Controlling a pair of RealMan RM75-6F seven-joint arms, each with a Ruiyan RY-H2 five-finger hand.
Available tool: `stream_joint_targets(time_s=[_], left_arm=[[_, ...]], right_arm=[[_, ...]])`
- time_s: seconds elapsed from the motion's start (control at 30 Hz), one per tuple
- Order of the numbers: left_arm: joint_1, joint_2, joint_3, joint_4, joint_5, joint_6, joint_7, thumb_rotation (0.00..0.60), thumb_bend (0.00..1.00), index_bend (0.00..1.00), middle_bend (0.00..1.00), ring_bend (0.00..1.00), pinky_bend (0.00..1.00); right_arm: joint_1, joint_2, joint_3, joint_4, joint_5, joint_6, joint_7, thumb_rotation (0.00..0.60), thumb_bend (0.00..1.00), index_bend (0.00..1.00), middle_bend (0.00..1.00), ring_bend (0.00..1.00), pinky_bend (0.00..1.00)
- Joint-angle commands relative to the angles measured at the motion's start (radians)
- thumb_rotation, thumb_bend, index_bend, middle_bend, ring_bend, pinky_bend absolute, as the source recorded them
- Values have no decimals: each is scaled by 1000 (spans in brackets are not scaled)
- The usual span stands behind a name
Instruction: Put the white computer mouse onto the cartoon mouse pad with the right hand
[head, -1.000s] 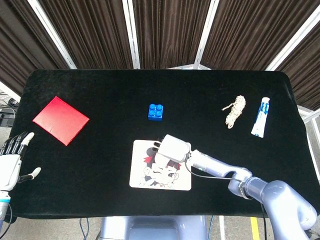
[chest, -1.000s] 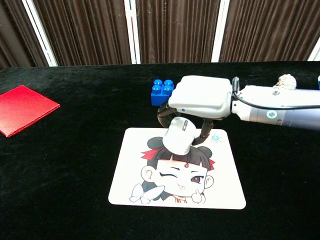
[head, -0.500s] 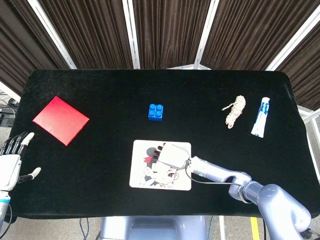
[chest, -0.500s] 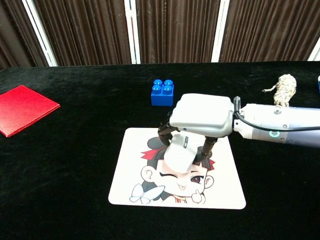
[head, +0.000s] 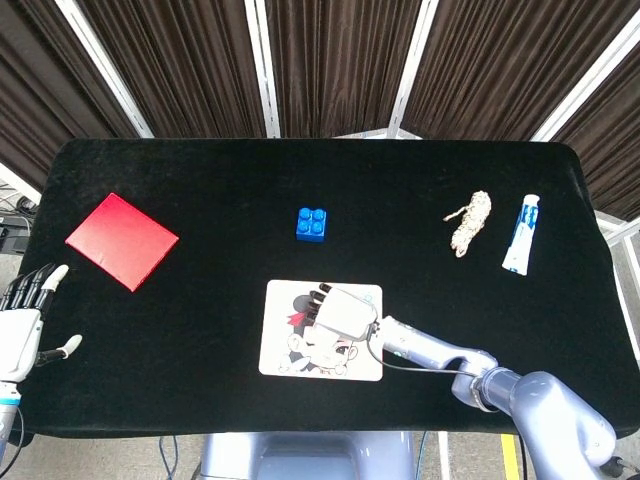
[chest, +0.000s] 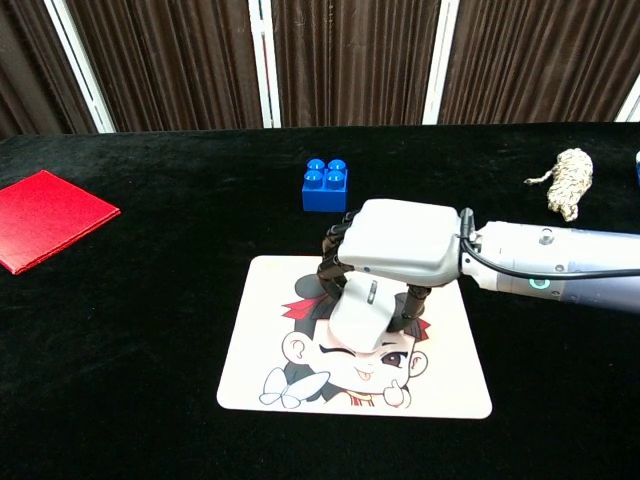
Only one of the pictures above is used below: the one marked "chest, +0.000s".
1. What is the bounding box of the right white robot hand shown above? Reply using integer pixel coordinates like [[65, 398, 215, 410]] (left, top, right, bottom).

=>
[[316, 198, 464, 334]]

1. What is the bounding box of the small white oval object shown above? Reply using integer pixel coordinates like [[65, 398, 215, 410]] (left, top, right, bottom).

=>
[[328, 272, 396, 351]]

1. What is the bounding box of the cartoon girl mouse pad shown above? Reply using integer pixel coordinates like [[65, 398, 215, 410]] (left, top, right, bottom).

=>
[[215, 255, 494, 420]]

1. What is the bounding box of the blue building block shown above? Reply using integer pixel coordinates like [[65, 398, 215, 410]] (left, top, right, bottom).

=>
[[301, 158, 349, 214]]

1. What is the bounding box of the brown pleated curtain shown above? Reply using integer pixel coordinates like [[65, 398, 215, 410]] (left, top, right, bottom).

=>
[[64, 0, 265, 134], [0, 0, 99, 141], [271, 0, 442, 129], [438, 0, 640, 126]]

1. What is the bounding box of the black velvet table cloth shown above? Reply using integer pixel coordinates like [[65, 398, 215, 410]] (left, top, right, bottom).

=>
[[0, 121, 640, 480]]

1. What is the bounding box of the red flat box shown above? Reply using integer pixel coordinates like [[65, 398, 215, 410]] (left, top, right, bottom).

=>
[[0, 169, 122, 276]]

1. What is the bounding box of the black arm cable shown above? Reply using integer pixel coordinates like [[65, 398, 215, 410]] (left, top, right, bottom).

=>
[[458, 207, 640, 281]]

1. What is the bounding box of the beige rope bundle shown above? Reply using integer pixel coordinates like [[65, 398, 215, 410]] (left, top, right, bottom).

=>
[[523, 147, 595, 223]]

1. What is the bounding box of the white metal frame post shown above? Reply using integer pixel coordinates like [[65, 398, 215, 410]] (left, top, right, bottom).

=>
[[421, 0, 461, 126], [42, 0, 117, 135], [614, 74, 640, 124], [247, 0, 283, 130]]

